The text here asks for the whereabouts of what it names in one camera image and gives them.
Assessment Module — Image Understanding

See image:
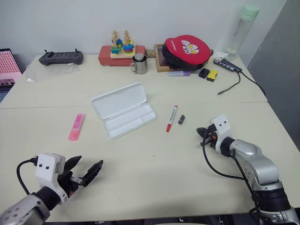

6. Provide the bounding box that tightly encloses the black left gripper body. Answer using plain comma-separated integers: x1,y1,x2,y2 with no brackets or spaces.
57,170,84,199

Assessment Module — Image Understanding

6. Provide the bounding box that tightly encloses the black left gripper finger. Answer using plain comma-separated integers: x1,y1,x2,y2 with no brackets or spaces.
64,155,83,175
82,160,104,188

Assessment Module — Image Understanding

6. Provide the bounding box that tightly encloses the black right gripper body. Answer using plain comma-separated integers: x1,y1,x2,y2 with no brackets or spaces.
203,124,218,149

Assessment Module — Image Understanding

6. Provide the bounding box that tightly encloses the red whiteboard marker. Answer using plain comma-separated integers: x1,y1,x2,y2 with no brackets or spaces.
165,105,180,133

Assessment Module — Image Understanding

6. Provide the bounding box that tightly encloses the pink highlighter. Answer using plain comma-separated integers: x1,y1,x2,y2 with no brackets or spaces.
68,113,86,142

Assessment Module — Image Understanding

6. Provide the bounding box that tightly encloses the white plastic pencil case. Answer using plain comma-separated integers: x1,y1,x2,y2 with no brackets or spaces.
90,82,158,141

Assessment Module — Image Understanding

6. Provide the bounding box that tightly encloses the red round pouch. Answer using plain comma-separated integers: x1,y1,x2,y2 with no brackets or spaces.
162,35,212,71

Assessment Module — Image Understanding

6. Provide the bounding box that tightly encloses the yellow black eraser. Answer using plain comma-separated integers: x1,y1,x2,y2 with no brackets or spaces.
206,69,218,83

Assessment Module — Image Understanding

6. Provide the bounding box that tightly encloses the clear purple capped tube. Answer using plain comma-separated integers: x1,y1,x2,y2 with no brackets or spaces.
167,70,191,78

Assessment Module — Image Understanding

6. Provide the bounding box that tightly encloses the grey usb hub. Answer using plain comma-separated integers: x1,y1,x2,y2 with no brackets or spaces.
212,58,243,73

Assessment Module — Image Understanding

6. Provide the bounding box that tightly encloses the crumpled white tissue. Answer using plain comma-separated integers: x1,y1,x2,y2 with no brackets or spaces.
210,51,229,60

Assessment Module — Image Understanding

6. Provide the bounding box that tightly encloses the wooden framed tray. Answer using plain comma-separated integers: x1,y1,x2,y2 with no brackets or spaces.
154,43,188,73

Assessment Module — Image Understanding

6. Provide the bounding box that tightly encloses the stainless steel mug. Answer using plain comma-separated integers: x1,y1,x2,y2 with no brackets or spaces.
130,55,148,75

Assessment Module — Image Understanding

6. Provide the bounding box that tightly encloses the clear plastic bag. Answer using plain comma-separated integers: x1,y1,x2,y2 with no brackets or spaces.
25,62,81,83

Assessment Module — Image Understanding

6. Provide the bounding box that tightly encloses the clear bottle green lid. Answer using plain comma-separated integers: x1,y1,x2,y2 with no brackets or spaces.
224,3,261,62

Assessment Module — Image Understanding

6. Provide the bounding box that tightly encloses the black handheld remote controller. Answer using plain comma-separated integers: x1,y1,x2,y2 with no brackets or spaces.
38,48,84,67

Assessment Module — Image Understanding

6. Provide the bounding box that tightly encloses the red rectangular box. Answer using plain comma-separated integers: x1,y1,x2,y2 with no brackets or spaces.
98,45,147,67

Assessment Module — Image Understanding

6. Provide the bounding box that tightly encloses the wooden colourful stacking toy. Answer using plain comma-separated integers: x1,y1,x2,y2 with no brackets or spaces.
110,30,136,60

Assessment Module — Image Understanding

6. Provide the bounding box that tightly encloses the pink patterned box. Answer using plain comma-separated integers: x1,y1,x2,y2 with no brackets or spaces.
0,48,23,88

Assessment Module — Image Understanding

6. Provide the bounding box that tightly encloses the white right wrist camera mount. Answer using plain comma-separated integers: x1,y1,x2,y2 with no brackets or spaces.
209,114,233,153

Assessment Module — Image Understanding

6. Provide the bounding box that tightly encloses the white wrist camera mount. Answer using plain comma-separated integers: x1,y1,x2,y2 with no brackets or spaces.
209,114,233,153
35,153,69,205

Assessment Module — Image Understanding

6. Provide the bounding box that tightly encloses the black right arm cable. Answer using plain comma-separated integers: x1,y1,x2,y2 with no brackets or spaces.
202,133,261,225

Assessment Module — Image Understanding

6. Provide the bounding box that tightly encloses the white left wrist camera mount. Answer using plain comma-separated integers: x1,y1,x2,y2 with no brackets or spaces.
35,153,69,205

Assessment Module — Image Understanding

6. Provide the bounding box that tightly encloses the black usb hub cable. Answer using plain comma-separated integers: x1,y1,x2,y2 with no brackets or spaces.
217,70,268,96

